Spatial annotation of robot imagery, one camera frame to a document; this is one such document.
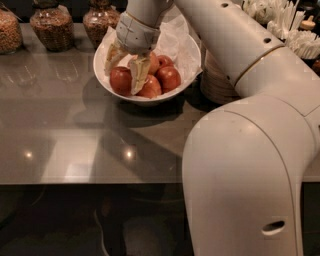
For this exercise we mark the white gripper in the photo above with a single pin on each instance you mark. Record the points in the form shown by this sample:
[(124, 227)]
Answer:
[(136, 36)]

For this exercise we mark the red apple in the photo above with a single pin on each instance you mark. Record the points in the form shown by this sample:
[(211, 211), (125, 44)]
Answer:
[(164, 61), (169, 78), (120, 80), (151, 88)]

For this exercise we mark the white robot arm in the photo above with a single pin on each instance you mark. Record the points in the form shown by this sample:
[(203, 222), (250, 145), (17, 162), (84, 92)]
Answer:
[(243, 163)]

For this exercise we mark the red-yellow apple on top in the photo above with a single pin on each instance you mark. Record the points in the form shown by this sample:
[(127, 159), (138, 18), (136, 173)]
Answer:
[(154, 63)]

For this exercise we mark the white ceramic bowl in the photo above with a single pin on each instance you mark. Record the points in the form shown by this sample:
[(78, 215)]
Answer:
[(100, 66)]

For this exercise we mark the right glass jar of granola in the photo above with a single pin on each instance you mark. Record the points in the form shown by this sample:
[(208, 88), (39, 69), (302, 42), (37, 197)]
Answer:
[(100, 17)]

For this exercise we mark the glass jar of granola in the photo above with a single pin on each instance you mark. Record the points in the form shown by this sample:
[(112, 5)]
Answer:
[(53, 25), (100, 17)]

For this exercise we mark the middle glass jar of granola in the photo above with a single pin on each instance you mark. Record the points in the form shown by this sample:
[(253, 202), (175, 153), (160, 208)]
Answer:
[(53, 25)]

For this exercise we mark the front stack of paper bowls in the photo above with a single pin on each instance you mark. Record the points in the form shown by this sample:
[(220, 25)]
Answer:
[(214, 83)]

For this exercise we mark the left glass jar of cereal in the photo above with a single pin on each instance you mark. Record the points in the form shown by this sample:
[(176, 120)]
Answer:
[(10, 32)]

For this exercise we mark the white plastic cutlery bundle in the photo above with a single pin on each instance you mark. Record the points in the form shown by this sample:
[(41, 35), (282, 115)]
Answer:
[(284, 21)]

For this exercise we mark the black cutlery holder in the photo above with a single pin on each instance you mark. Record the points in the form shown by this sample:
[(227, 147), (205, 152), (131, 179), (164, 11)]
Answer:
[(315, 65)]

